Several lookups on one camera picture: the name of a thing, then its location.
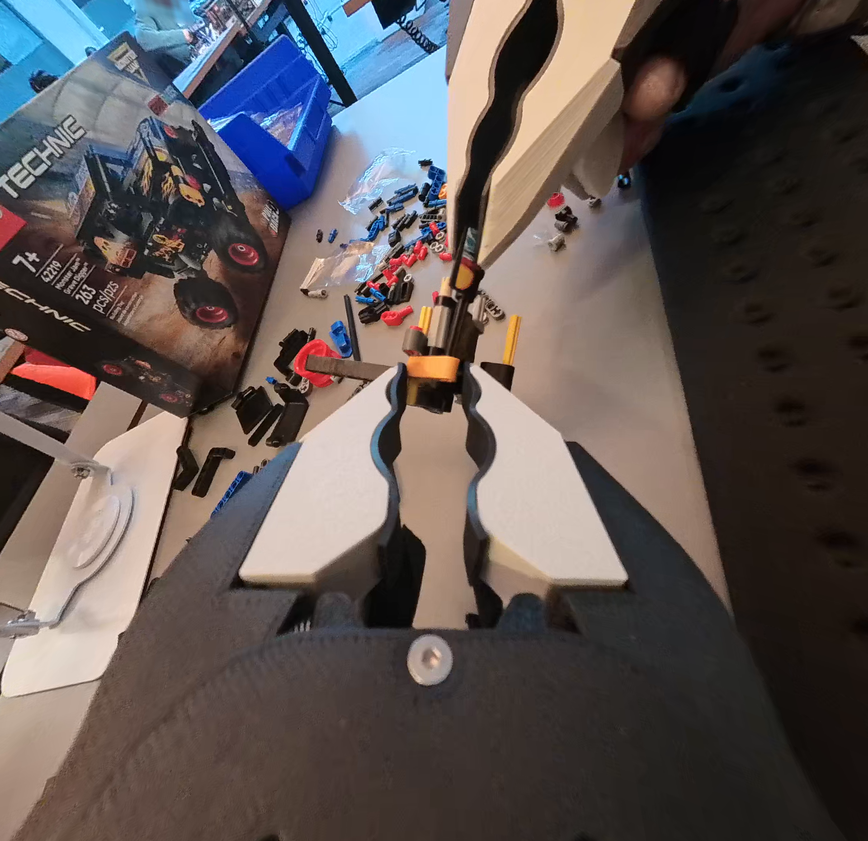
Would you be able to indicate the black angled toy beam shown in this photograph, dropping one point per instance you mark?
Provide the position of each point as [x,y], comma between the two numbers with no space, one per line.
[184,468]
[210,471]

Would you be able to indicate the thin black toy axle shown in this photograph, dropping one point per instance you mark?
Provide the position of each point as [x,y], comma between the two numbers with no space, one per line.
[350,326]

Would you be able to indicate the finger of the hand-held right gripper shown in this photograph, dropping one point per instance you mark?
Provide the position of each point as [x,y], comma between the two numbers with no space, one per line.
[481,41]
[583,27]

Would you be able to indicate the black toy connector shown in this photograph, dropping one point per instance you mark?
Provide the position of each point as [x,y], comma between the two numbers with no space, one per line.
[566,217]

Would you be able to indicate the black orange toy chassis assembly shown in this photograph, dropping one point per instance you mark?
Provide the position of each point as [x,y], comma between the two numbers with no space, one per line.
[434,368]

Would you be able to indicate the black support pole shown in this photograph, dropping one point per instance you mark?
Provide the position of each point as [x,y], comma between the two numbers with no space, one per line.
[312,34]

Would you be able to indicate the truck print toy set box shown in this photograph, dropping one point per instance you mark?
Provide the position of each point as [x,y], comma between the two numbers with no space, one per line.
[135,258]

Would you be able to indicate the pile of small toy pins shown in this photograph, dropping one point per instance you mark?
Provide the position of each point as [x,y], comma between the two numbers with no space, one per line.
[407,234]

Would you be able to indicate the blue angled toy beam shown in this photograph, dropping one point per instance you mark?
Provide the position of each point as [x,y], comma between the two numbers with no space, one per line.
[229,495]

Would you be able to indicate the brown wooden desk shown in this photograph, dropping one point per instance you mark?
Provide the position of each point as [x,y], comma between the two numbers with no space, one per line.
[224,48]

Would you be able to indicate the person's right hand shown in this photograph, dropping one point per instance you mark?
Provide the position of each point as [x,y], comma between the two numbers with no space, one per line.
[654,88]

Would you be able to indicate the red wheel hub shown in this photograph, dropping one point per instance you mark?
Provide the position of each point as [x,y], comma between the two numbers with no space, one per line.
[319,348]

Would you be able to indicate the clear plastic bag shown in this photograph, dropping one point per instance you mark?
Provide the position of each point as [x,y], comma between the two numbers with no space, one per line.
[380,173]
[332,268]

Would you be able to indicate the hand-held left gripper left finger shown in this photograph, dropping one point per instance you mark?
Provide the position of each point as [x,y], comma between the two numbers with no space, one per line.
[325,509]

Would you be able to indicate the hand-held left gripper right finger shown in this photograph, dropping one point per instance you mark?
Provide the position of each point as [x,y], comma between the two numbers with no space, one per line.
[549,515]

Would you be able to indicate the blue bin with plastic bags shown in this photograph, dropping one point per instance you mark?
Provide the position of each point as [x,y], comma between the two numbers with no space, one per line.
[312,156]

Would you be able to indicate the black curved toy piece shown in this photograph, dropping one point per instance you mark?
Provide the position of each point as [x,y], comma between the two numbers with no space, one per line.
[295,349]

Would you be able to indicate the black axle with printed brick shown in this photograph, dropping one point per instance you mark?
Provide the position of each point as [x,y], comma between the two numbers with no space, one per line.
[466,273]

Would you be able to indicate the light grey holed beam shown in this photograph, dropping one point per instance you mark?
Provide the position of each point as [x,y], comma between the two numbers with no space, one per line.
[492,305]

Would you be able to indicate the white book stand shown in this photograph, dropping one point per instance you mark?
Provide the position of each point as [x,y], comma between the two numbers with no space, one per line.
[102,583]

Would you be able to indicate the small blue toy connector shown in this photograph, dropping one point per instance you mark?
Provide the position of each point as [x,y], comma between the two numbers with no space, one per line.
[339,336]

